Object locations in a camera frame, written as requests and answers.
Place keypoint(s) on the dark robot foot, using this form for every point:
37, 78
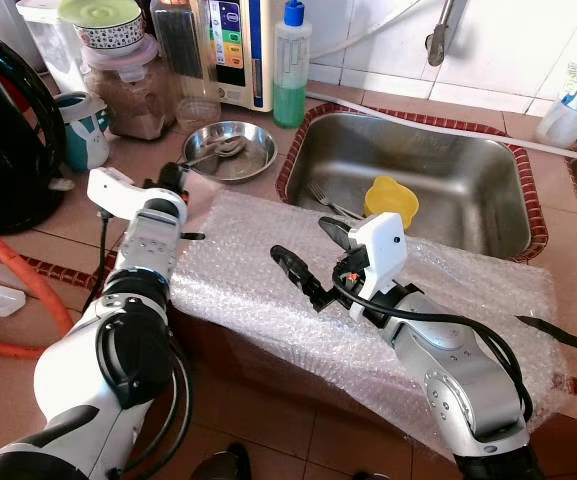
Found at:
220, 463

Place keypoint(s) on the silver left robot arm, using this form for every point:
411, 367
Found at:
153, 245

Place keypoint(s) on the black tape strip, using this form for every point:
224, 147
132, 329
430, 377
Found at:
553, 332

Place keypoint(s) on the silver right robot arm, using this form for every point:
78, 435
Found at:
458, 380

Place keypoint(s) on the clear bubble wrap sheet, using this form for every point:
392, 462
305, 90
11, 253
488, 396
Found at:
238, 290

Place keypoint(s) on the silver metal fork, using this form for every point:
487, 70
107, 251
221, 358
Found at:
323, 198

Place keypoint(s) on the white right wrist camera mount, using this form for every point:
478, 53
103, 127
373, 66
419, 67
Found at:
380, 245

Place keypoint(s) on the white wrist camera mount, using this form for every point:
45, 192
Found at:
118, 190
380, 245

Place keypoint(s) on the silver faucet spout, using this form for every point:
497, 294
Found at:
436, 45

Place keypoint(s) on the green-lid patterned container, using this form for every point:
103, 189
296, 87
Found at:
103, 12

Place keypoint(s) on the orange-lid glass jar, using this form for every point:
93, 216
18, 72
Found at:
183, 50

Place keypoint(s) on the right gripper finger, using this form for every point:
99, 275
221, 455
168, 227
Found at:
337, 234
303, 278

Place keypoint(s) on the clear jug white lid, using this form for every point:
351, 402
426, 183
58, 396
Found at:
53, 55

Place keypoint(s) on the brown-filled jar pink lid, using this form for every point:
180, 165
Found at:
138, 105

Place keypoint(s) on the stainless steel bowl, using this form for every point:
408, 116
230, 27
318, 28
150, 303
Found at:
253, 155

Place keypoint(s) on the green dish soap bottle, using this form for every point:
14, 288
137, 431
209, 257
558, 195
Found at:
290, 105

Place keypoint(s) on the green white mug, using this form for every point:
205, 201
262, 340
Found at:
86, 145

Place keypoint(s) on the yellow plastic cup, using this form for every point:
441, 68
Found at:
393, 200

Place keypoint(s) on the clear plastic cup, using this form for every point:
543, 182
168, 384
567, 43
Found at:
566, 125

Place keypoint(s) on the silver metal spoon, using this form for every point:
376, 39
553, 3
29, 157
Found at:
230, 148

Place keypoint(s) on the beige water ionizer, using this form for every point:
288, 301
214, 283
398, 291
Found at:
248, 50

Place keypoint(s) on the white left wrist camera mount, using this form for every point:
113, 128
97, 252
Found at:
118, 190

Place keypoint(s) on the black electric kettle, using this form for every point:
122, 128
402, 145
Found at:
8, 160

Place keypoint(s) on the white rigid pipe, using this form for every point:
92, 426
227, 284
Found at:
418, 117

